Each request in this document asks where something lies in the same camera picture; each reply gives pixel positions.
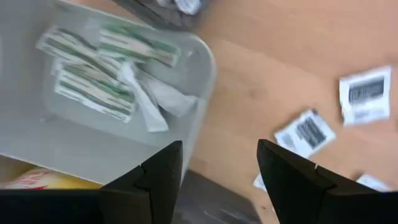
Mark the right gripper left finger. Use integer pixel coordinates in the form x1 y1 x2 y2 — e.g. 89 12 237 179
0 140 183 224

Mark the dark translucent plastic bin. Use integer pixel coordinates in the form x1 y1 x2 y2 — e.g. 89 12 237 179
172 169 262 224
111 0 213 32

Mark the plain white bandage strip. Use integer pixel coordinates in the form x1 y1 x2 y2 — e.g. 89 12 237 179
119 62 169 133
145 77 199 118

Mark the light grey plastic bin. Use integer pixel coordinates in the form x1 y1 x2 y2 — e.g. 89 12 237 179
0 0 218 185

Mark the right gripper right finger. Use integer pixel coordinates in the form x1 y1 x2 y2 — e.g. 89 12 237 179
257 139 398 224

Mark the Lysol wipes canister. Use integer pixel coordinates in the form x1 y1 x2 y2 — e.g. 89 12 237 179
0 166 103 190

